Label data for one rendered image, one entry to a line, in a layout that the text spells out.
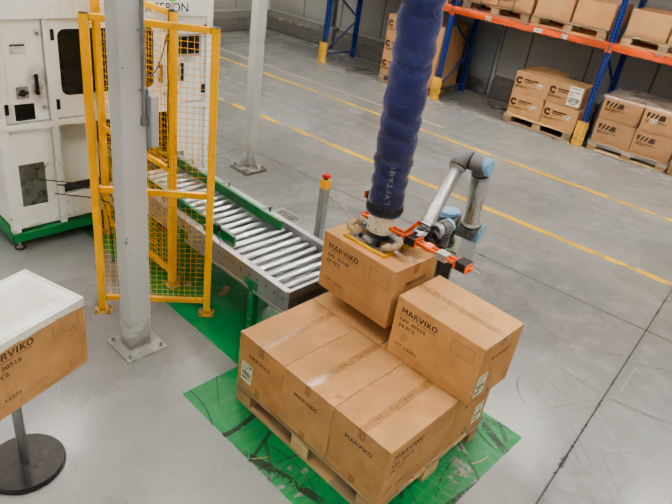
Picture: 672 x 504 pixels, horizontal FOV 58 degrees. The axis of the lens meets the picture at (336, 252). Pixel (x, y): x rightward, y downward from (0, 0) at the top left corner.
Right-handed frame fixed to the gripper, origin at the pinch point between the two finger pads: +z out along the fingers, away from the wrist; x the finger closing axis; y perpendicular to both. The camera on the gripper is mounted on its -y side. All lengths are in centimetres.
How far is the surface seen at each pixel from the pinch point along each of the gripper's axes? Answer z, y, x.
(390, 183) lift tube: 7.4, 21.5, 29.9
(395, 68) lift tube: 11, 30, 93
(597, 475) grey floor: -54, -131, -120
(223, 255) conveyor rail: 36, 135, -67
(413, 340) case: 21, -25, -47
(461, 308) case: -0.3, -38.4, -25.4
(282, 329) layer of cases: 59, 43, -65
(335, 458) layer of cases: 81, -30, -98
